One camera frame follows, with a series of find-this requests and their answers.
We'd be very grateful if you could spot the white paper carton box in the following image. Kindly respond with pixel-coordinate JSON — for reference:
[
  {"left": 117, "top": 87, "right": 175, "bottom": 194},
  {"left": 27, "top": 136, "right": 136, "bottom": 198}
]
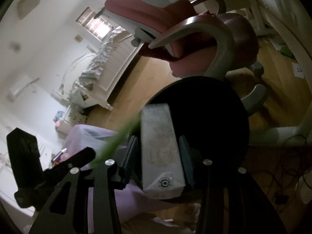
[{"left": 141, "top": 104, "right": 186, "bottom": 200}]

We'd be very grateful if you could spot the green doublemint gum pack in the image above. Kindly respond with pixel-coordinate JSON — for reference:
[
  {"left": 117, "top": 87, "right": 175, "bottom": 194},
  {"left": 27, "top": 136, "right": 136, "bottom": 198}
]
[{"left": 89, "top": 113, "right": 141, "bottom": 168}]

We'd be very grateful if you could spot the black round trash bin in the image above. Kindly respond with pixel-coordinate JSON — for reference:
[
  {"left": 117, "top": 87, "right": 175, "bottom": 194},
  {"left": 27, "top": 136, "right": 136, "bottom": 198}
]
[{"left": 146, "top": 76, "right": 250, "bottom": 203}]

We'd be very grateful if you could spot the purple round tablecloth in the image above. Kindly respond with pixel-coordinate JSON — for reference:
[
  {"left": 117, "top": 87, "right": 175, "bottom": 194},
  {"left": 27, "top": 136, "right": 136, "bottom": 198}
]
[{"left": 64, "top": 123, "right": 196, "bottom": 234}]

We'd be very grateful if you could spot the white bedside nightstand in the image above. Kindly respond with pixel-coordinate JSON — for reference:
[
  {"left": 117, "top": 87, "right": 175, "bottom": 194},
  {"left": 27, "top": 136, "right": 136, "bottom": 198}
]
[{"left": 56, "top": 106, "right": 87, "bottom": 135}]

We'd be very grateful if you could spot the white wooden bed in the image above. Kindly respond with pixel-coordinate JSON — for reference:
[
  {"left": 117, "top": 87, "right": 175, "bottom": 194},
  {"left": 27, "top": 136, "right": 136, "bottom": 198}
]
[{"left": 52, "top": 27, "right": 142, "bottom": 110}]

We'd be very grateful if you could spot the pink grey desk chair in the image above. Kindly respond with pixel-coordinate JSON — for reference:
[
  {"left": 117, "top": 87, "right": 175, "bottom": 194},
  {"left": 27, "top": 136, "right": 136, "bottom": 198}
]
[{"left": 104, "top": 0, "right": 268, "bottom": 113}]

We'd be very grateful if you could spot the white wall air conditioner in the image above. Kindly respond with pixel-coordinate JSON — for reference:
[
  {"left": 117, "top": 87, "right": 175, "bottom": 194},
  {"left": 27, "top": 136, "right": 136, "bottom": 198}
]
[{"left": 7, "top": 74, "right": 39, "bottom": 101}]

